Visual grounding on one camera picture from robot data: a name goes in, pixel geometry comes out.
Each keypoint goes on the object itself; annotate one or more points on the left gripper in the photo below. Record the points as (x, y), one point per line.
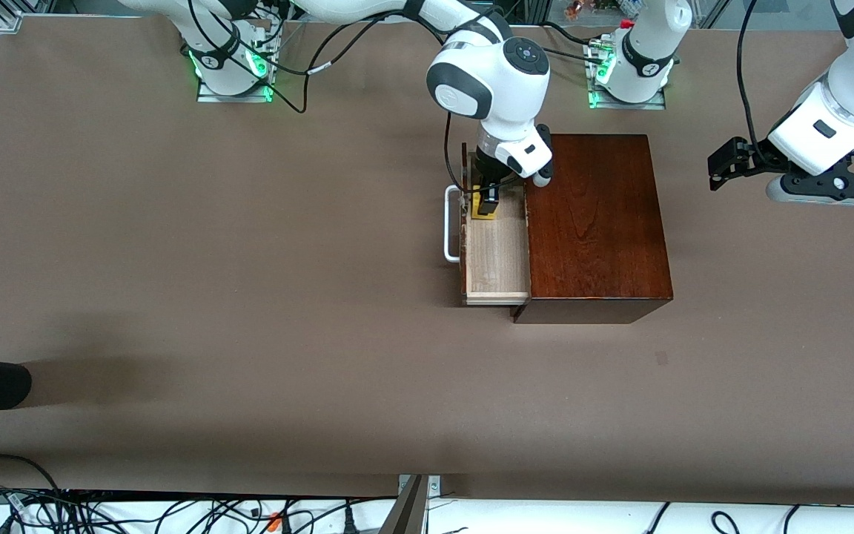
(756, 156)

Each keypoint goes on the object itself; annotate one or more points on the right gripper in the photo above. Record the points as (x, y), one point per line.
(488, 173)

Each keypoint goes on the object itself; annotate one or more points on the yellow cube block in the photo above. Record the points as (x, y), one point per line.
(476, 208)

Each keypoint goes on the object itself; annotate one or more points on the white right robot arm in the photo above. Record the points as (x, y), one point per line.
(486, 81)

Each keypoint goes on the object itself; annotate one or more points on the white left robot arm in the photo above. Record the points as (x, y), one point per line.
(649, 44)

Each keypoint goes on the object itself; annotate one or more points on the dark brown wooden cabinet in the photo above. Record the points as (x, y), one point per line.
(605, 237)

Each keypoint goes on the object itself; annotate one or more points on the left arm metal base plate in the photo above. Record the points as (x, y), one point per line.
(631, 106)

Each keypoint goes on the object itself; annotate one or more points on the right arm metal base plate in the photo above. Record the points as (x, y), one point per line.
(234, 97)

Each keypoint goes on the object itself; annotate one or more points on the grey metal bracket beam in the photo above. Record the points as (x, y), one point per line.
(408, 512)

